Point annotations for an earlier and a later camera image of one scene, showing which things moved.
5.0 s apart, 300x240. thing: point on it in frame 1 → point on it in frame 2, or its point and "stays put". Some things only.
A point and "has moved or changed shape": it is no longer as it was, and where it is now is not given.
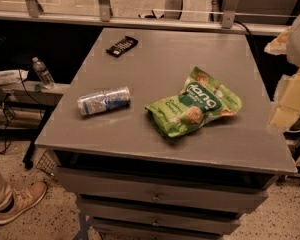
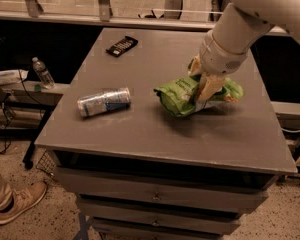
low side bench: (23, 108) stays put
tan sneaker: (22, 197) stays put
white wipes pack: (10, 76) stays put
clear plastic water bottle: (44, 75) stays put
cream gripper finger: (278, 46) → (196, 66)
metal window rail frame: (35, 13) stays put
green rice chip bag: (202, 99) has moved or changed shape
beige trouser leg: (0, 194) stays put
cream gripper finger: (294, 103) → (211, 84)
